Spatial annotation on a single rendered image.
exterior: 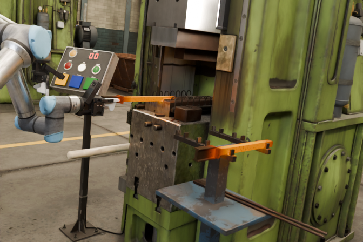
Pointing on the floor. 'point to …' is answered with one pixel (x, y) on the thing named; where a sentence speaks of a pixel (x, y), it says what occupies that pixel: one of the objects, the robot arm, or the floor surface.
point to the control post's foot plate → (74, 235)
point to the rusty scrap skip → (123, 73)
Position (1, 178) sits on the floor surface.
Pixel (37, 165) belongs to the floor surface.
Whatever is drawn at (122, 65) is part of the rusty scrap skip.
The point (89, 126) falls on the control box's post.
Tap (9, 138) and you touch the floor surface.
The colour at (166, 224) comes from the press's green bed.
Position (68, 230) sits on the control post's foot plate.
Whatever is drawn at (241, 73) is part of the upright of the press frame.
